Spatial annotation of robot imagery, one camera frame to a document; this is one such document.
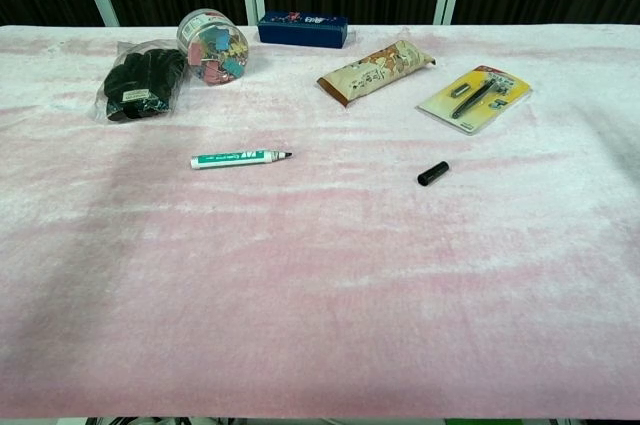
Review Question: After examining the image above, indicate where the green white marker pen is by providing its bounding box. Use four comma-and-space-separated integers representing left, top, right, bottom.
190, 148, 295, 171

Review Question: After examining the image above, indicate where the black marker cap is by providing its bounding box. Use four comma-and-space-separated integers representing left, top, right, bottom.
417, 160, 450, 189

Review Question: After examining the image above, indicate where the pink white fleece cloth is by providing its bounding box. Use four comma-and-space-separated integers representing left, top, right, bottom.
0, 23, 640, 420

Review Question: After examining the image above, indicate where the beige brown snack packet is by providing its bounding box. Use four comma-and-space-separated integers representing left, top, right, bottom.
316, 39, 437, 108

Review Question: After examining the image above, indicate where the dark blue rectangular box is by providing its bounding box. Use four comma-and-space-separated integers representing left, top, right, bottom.
257, 10, 350, 50

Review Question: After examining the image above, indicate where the clear jar of binder clips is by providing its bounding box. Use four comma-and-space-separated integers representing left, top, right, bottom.
176, 7, 250, 88

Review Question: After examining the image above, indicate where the yellow blister pack with pen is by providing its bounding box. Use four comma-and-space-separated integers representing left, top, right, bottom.
416, 64, 533, 136

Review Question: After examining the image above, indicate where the plastic bag of black items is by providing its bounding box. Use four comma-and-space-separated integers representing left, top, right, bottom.
88, 39, 191, 124

